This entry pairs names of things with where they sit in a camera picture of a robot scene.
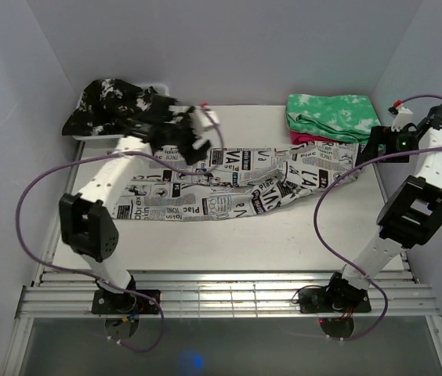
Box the green white folded trousers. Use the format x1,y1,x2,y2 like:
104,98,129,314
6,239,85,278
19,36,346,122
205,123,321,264
285,94,381,144

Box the aluminium rail frame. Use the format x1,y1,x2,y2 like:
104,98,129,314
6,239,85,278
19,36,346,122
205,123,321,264
1,140,442,376

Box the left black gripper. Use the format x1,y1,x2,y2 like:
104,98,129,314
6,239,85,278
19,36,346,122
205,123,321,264
159,106,207,165

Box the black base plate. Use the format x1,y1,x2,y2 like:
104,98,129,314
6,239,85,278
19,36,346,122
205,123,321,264
91,289,158,315
293,285,371,314

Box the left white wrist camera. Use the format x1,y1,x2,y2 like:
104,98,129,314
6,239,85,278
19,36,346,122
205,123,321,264
190,103,220,136

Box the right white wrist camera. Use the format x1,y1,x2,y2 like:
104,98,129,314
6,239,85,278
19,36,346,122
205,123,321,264
388,100,414,132

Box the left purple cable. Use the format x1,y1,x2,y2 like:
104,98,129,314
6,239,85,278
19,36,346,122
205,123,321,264
16,105,224,353

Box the pink folded trousers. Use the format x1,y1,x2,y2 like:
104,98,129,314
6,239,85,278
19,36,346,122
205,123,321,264
290,131,341,146

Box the black white patterned garment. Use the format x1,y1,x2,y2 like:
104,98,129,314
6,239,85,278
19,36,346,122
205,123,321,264
62,78,164,137

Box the newspaper print trousers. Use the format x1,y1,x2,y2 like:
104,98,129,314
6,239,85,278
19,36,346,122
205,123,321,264
111,141,364,222

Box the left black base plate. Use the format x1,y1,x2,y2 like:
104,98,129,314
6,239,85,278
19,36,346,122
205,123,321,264
91,289,158,315

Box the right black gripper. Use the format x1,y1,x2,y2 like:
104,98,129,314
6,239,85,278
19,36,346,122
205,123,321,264
356,125,420,162

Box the purple cable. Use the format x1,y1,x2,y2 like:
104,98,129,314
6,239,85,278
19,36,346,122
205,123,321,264
16,105,224,353
285,93,442,342

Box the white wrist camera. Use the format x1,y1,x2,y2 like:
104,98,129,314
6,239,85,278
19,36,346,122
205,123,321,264
190,103,220,136
388,100,414,132

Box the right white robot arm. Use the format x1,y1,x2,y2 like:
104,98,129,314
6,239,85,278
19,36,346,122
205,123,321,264
324,104,442,311

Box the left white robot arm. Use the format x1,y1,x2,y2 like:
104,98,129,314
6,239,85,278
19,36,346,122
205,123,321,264
59,96,219,313

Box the white plastic basket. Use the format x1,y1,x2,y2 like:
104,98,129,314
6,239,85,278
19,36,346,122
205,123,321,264
72,82,171,148

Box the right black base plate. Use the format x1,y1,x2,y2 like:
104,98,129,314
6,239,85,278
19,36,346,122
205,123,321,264
293,285,371,314

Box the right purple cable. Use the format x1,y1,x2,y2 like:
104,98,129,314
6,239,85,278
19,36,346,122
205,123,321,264
285,93,442,342

